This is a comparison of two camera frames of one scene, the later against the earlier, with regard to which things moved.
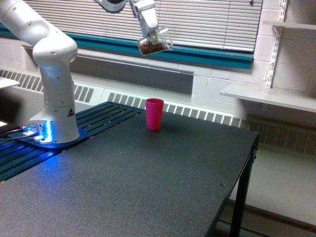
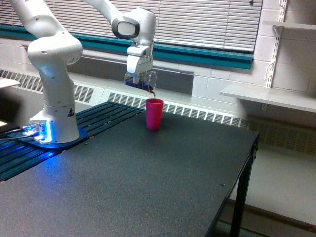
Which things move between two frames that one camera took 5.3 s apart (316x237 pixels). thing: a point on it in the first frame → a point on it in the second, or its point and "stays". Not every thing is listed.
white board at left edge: [6, 82] stays
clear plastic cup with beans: [160, 41] → [146, 80]
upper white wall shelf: [298, 25] stays
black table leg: [238, 228] stays
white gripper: [145, 11] → [139, 60]
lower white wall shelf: [301, 100] stays
